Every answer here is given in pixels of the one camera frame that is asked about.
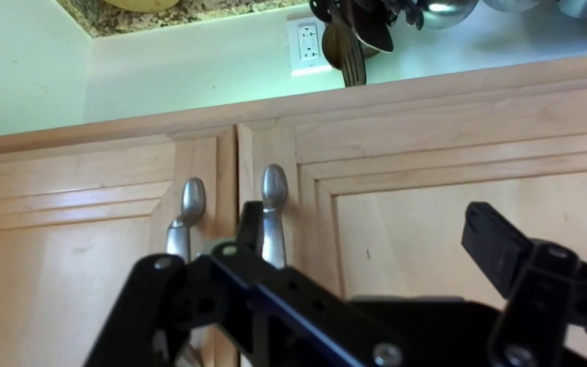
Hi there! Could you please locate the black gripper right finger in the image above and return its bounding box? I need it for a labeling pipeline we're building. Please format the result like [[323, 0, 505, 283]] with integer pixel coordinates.
[[460, 200, 587, 367]]

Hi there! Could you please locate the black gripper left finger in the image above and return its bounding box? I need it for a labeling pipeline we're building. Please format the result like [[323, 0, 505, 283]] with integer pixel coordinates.
[[83, 200, 405, 367]]

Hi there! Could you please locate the brushed metal cabinet door handle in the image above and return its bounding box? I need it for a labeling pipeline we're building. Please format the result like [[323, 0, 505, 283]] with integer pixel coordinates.
[[163, 175, 207, 265], [258, 160, 291, 271]]

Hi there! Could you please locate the wide light wood cabinet door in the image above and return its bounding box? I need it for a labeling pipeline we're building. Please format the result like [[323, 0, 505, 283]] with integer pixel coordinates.
[[237, 68, 587, 367]]

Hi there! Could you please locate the narrow light wood cabinet door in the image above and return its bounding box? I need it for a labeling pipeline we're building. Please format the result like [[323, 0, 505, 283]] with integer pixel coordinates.
[[0, 124, 240, 367]]

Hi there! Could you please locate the tall dark cooking spoon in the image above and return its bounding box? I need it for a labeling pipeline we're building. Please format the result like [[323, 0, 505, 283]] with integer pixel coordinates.
[[321, 7, 371, 89]]

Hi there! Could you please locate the black slotted spatula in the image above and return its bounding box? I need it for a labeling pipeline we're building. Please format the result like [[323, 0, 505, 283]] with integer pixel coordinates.
[[342, 0, 398, 55]]

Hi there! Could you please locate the black cooking utensil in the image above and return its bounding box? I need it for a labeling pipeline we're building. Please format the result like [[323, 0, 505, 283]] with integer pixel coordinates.
[[308, 0, 341, 27]]

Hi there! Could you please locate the silver ladle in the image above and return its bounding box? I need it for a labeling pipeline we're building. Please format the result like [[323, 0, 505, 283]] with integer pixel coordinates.
[[417, 0, 482, 31]]

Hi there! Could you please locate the yellow bowl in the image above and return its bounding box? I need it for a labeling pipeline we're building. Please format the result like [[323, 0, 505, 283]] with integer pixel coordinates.
[[103, 0, 184, 14]]

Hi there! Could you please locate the light wood wall cabinet frame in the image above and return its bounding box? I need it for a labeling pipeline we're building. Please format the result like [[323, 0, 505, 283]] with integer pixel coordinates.
[[0, 48, 587, 158]]

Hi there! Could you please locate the white wall power outlet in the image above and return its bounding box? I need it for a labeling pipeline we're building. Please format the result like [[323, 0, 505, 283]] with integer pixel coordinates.
[[285, 16, 335, 79]]

